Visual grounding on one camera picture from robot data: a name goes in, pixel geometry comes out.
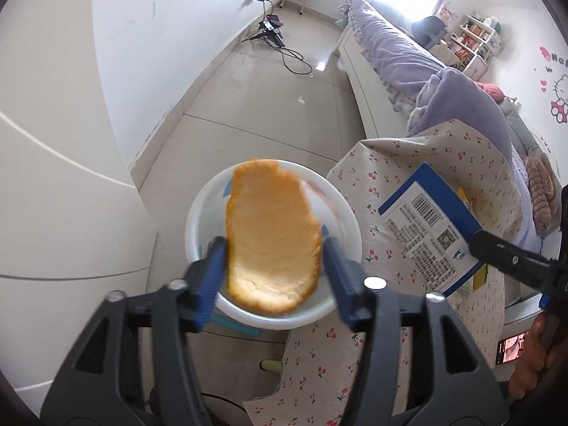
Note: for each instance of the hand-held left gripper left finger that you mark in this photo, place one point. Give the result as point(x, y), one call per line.
point(211, 275)

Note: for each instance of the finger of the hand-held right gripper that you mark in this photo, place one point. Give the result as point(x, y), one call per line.
point(510, 255)

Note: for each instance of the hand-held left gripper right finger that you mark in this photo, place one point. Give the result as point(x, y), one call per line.
point(339, 275)

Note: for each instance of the white plastic waste bin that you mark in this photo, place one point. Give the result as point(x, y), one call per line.
point(202, 217)

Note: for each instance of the yellow sponge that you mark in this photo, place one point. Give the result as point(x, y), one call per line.
point(270, 230)

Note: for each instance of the blue and white box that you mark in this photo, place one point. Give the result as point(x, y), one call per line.
point(426, 230)

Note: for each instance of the person's right hand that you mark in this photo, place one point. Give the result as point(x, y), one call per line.
point(530, 364)

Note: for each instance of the teal plastic bar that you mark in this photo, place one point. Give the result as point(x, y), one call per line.
point(239, 327)

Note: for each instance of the fluffy pink cushion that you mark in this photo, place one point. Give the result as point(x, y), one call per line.
point(543, 191)

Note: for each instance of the yellow packet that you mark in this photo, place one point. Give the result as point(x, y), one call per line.
point(466, 197)

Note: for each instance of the smartphone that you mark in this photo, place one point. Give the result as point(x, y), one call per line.
point(512, 348)

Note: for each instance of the cherry print tablecloth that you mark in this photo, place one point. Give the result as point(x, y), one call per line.
point(319, 364)

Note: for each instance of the yellow table foot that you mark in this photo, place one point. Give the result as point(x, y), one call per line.
point(270, 366)

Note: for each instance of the grey pillow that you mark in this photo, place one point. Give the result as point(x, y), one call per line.
point(521, 128)

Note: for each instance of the purple folded quilt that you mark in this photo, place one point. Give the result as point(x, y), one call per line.
point(461, 97)

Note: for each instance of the pink plush toy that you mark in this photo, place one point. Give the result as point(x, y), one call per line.
point(490, 89)

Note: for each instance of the white wardrobe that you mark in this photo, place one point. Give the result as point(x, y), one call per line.
point(57, 186)

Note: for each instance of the white storage shelf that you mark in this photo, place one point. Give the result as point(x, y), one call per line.
point(477, 40)

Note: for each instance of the grey office chair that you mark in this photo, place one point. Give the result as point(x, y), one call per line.
point(428, 29)

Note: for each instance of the black tripod device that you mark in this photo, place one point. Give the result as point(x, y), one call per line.
point(271, 29)

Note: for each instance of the pink cat wall sticker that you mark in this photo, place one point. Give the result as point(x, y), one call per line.
point(560, 97)

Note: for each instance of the white bed frame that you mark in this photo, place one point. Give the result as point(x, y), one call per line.
point(359, 80)

